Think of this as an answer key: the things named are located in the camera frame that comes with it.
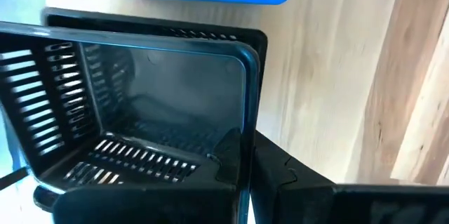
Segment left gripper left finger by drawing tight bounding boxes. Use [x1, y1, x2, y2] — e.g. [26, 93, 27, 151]
[52, 127, 247, 224]

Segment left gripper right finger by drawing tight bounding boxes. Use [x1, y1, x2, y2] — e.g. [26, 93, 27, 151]
[249, 131, 449, 224]

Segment black slotted plastic basket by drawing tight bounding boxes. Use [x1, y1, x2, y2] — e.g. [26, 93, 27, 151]
[0, 21, 262, 197]
[41, 6, 269, 98]

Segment wooden shelf board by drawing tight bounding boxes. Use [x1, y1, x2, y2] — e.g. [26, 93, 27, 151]
[41, 0, 449, 185]

